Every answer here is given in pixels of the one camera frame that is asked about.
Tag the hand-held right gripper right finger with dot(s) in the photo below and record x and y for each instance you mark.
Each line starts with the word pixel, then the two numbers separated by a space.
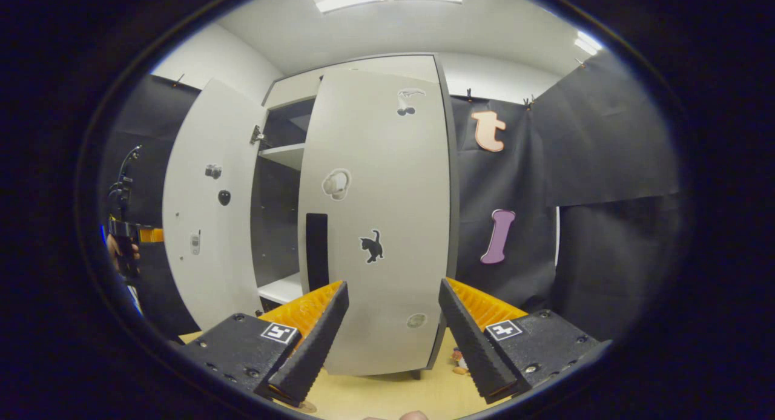
pixel 475 347

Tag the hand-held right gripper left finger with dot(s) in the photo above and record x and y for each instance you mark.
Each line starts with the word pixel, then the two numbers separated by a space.
pixel 312 347

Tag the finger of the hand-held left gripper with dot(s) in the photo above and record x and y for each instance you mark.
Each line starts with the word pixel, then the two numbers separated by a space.
pixel 150 233

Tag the brown round coaster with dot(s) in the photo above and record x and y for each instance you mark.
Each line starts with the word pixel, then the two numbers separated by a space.
pixel 307 406

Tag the grey cabinet door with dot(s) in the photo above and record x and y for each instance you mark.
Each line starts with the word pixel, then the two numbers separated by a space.
pixel 224 135
pixel 387 166

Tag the grey cabinet with shelves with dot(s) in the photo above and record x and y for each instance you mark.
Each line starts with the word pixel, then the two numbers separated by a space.
pixel 281 157

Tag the penguin plush toy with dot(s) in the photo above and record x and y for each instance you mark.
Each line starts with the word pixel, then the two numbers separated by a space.
pixel 461 362

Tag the black backdrop cloth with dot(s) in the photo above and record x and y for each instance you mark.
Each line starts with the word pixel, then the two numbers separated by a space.
pixel 605 256

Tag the small ceiling light panel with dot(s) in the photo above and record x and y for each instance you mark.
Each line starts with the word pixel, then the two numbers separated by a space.
pixel 588 43

